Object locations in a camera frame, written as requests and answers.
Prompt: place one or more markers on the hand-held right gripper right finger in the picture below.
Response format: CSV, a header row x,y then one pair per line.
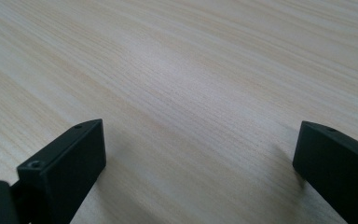
x,y
338,165

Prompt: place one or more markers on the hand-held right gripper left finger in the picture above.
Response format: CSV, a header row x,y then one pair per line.
x,y
65,168

